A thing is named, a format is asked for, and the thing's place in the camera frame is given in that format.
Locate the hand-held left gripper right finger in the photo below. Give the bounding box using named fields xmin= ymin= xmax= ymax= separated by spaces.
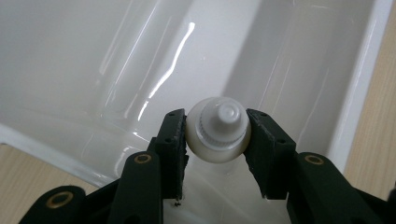
xmin=244 ymin=107 xmax=297 ymax=201

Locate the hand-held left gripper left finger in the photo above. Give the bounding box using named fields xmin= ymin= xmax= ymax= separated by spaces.
xmin=150 ymin=107 xmax=190 ymax=201

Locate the white plastic bottle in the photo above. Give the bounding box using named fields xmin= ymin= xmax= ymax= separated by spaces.
xmin=185 ymin=96 xmax=252 ymax=164

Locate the white plastic bin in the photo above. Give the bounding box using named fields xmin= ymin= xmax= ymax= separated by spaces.
xmin=0 ymin=0 xmax=394 ymax=224

